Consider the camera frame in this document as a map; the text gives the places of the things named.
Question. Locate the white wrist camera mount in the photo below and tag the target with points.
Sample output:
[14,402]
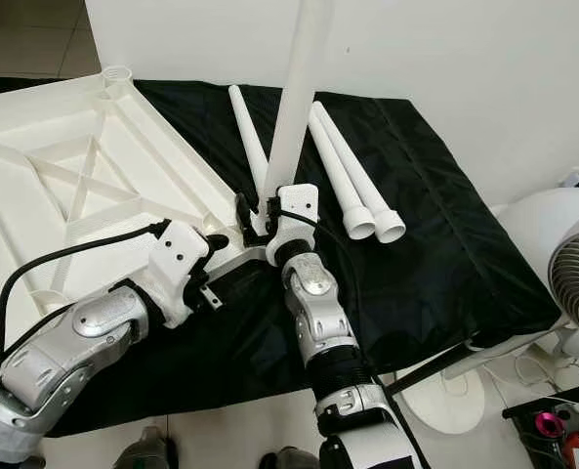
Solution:
[299,205]
[182,256]

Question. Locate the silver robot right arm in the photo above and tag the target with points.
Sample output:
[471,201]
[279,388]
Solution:
[318,293]

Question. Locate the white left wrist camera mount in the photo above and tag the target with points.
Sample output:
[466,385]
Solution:
[182,256]

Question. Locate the black quilted cloth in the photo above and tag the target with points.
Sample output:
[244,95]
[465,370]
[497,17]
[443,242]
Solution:
[455,283]

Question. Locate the white round fan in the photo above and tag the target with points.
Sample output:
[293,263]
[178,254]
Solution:
[533,225]

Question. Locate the white plastic table leg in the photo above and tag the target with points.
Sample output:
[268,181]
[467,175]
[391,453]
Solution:
[297,107]
[245,127]
[343,191]
[372,186]

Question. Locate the dark metal bar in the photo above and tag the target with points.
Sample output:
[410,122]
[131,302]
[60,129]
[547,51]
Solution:
[426,371]

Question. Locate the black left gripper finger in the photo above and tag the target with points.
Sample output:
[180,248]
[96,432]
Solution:
[217,241]

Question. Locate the white plastic table top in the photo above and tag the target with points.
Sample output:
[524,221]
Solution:
[35,195]

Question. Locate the magenta hair dryer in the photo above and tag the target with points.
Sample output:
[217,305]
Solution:
[548,426]

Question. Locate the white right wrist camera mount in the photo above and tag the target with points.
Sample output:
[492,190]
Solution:
[299,205]

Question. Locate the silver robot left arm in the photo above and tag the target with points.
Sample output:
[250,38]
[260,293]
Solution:
[74,352]

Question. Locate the grey robot left leg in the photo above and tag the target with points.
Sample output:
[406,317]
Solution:
[141,451]

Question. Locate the black rack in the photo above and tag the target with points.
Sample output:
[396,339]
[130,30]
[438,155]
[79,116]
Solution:
[518,411]

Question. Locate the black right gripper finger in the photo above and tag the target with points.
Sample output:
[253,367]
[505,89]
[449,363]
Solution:
[243,212]

